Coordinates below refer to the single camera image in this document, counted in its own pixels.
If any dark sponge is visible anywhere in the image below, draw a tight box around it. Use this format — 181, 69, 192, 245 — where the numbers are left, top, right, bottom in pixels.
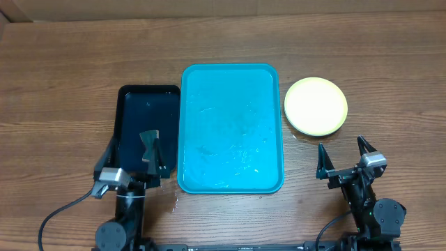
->
139, 130, 159, 162

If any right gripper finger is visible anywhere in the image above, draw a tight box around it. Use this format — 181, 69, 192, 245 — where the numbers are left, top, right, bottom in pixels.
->
357, 135, 376, 156
316, 143, 335, 180

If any teal plastic tray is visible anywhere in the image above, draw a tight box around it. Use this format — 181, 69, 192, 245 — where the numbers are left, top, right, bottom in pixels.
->
177, 63, 285, 194

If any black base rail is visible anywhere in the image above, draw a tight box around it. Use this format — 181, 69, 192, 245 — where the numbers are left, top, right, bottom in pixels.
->
91, 240, 401, 251

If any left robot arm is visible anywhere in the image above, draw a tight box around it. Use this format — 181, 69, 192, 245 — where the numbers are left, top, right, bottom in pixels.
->
91, 130, 167, 251

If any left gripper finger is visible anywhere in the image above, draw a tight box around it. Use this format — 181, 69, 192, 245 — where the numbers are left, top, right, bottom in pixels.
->
93, 137, 118, 181
146, 140, 170, 178

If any yellow-green plate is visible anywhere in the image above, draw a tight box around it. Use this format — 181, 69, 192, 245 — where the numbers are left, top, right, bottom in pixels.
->
284, 77, 348, 137

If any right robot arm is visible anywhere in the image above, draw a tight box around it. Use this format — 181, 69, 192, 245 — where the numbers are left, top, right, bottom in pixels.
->
314, 135, 407, 250

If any black plastic tray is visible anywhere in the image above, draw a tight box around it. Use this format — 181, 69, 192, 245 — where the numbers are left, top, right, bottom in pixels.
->
114, 85, 180, 178

